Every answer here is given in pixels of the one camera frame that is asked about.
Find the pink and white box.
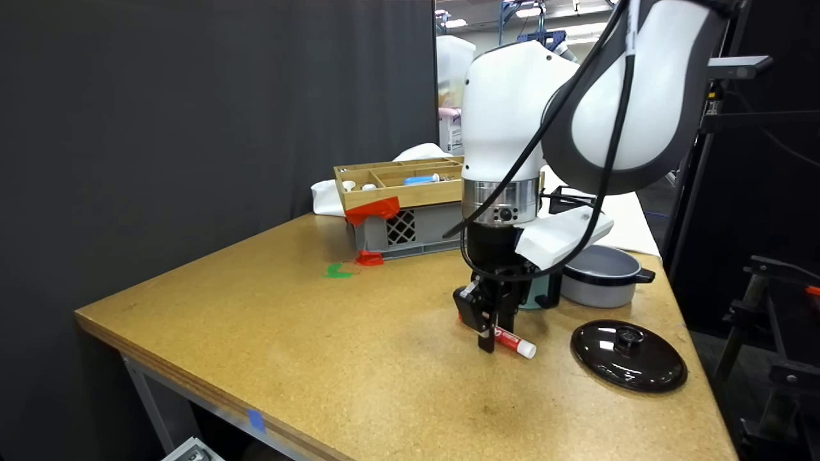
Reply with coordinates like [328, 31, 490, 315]
[438, 107, 464, 157]

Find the grey pot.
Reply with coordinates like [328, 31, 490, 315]
[560, 245, 656, 309]

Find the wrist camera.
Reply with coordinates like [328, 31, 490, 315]
[515, 206, 614, 270]

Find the white plastic bin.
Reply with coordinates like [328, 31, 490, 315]
[436, 35, 477, 110]

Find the large red tape piece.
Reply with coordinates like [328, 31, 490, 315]
[344, 196, 402, 227]

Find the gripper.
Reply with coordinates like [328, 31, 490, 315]
[453, 223, 536, 353]

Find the wooden organizer tray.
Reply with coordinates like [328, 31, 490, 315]
[333, 156, 465, 212]

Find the red marker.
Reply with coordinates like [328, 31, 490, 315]
[457, 312, 537, 360]

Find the grey metal bracket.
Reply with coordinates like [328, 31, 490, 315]
[160, 436, 226, 461]

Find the teal cup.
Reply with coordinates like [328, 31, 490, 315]
[518, 271, 564, 311]

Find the black pot lid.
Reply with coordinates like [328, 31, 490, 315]
[570, 319, 689, 394]

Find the black stand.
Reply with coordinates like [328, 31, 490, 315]
[712, 254, 820, 461]

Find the grey plastic crate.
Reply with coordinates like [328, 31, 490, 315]
[354, 202, 466, 261]

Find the blue metal frame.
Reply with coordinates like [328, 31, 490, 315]
[498, 0, 570, 47]

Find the white cloth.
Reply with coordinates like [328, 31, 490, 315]
[310, 142, 453, 218]

